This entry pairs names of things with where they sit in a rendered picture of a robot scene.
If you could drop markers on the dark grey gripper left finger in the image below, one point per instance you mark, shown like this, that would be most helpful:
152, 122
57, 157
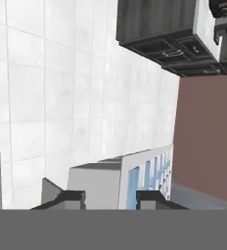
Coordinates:
73, 196

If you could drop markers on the dark grey cupboard run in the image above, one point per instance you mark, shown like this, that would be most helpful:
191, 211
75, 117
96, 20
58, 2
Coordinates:
158, 29

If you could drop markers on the white ice cube tray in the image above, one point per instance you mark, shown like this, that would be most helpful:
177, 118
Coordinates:
96, 185

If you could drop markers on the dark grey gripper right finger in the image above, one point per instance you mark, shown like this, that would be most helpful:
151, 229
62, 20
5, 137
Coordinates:
148, 196

